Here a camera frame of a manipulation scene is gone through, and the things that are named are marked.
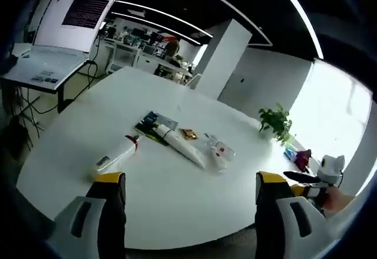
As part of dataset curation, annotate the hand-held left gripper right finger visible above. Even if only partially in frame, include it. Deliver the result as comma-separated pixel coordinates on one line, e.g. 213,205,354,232
254,170,328,259

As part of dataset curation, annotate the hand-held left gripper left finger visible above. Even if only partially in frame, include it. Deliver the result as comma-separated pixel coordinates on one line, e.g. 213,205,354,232
54,170,128,259

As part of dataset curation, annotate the white skincare tube red cap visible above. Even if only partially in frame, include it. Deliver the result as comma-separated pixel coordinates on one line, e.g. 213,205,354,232
92,134,141,175

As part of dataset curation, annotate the small clear skincare bottle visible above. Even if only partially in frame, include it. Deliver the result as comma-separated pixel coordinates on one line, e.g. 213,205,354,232
216,140,237,161

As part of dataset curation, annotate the clear plastic bag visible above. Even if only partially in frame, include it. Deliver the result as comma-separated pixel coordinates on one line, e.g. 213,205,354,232
195,132,220,154
210,147,229,173

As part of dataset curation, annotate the long white skincare tube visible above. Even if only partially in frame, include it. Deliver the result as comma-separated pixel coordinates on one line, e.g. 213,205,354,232
153,124,207,171

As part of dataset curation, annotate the person's right hand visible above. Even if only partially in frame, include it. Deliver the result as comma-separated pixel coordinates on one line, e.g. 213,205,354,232
322,186,359,216

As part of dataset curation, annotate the dark red packet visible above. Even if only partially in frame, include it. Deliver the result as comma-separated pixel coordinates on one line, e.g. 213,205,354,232
294,149,312,171

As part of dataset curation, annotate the green potted plant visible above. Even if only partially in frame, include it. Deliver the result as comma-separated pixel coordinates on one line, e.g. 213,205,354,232
258,102,296,147

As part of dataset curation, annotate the black laptop stand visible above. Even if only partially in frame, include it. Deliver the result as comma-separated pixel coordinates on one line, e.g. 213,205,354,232
0,59,98,115

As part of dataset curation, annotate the brown snack packet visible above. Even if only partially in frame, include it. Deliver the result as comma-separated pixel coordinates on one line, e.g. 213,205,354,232
179,127,200,142

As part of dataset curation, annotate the white office desk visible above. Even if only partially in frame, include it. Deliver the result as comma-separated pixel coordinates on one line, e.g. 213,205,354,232
103,37,141,74

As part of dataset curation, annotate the ceiling light strip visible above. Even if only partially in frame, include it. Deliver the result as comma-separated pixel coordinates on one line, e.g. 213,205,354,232
269,0,325,60

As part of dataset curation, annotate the open white laptop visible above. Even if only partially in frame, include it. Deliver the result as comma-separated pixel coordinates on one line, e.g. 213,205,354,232
1,0,118,92

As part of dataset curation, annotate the black cable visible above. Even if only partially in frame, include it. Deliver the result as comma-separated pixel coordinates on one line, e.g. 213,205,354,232
63,60,100,102

